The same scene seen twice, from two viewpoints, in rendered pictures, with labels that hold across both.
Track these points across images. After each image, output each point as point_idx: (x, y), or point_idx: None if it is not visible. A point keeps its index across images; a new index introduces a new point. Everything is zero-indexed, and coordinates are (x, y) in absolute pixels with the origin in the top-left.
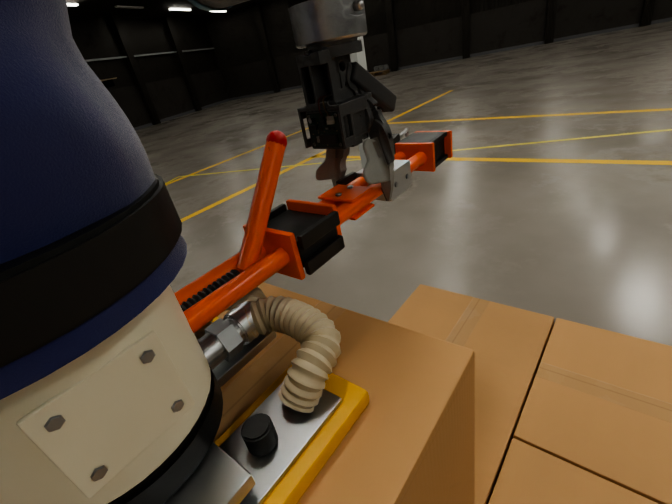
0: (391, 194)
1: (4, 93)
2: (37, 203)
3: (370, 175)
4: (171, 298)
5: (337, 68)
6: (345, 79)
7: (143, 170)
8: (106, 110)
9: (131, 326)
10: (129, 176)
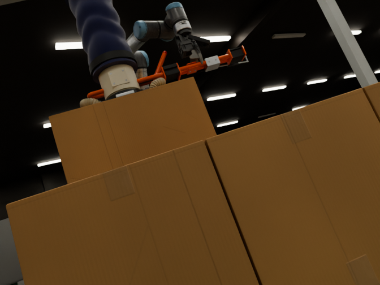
0: (202, 61)
1: (112, 38)
2: (112, 47)
3: (191, 56)
4: (132, 70)
5: (183, 37)
6: (186, 38)
7: (128, 49)
8: (123, 42)
9: (121, 67)
10: (124, 47)
